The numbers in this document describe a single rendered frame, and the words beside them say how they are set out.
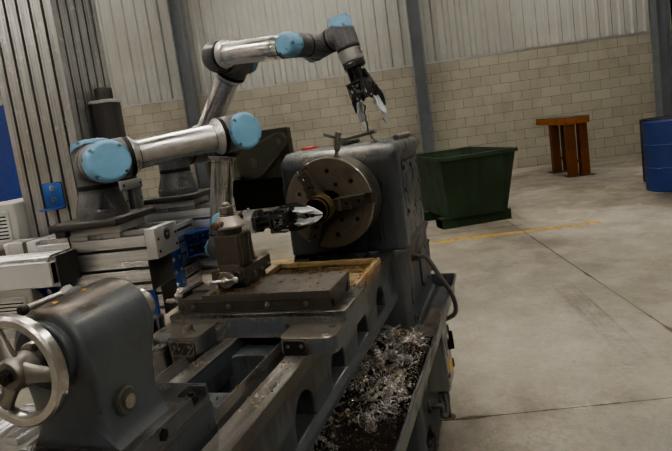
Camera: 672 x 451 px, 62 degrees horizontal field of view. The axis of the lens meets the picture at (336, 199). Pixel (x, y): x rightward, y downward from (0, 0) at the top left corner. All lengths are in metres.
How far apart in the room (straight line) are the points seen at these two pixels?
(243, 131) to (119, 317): 1.00
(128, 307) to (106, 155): 0.80
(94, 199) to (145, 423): 0.97
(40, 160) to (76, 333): 1.32
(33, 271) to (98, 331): 0.95
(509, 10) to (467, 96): 1.91
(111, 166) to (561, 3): 11.80
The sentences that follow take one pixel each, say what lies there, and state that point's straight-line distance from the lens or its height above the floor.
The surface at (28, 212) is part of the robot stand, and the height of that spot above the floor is 1.19.
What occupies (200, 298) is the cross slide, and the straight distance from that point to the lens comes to 1.43.
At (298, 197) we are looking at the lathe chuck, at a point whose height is 1.11.
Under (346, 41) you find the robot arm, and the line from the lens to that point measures 1.79.
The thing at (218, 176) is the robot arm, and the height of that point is 1.22.
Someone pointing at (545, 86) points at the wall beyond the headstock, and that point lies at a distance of 12.53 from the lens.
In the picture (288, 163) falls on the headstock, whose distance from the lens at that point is 2.12.
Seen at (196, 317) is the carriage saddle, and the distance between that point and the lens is 1.44.
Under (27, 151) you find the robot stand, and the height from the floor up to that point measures 1.39.
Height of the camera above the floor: 1.33
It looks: 7 degrees down
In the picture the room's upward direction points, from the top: 8 degrees counter-clockwise
